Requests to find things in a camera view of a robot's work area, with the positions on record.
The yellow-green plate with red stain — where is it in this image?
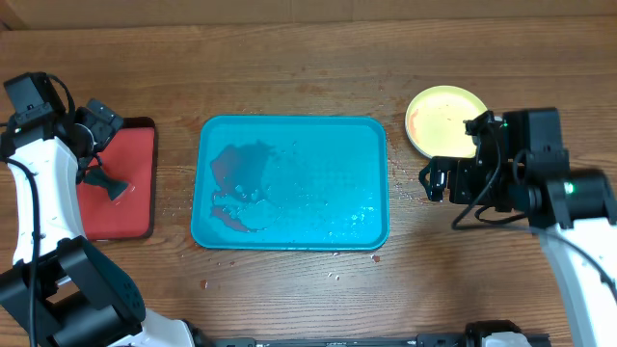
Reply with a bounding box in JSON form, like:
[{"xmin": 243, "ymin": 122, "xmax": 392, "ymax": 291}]
[{"xmin": 405, "ymin": 86, "xmax": 488, "ymax": 158}]

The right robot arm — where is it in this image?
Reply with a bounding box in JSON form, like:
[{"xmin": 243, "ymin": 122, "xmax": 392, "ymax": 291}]
[{"xmin": 419, "ymin": 108, "xmax": 616, "ymax": 346}]

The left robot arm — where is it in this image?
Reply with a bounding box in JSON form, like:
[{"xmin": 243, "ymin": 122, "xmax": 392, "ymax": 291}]
[{"xmin": 1, "ymin": 71, "xmax": 211, "ymax": 346}]

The dark red tray with water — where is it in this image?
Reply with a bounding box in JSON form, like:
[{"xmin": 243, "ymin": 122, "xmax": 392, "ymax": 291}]
[{"xmin": 77, "ymin": 118, "xmax": 158, "ymax": 241}]

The teal plastic serving tray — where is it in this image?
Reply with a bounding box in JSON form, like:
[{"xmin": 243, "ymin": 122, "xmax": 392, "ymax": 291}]
[{"xmin": 190, "ymin": 115, "xmax": 389, "ymax": 252}]

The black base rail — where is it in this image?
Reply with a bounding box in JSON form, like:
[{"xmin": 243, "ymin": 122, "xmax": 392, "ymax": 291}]
[{"xmin": 209, "ymin": 320, "xmax": 551, "ymax": 347}]

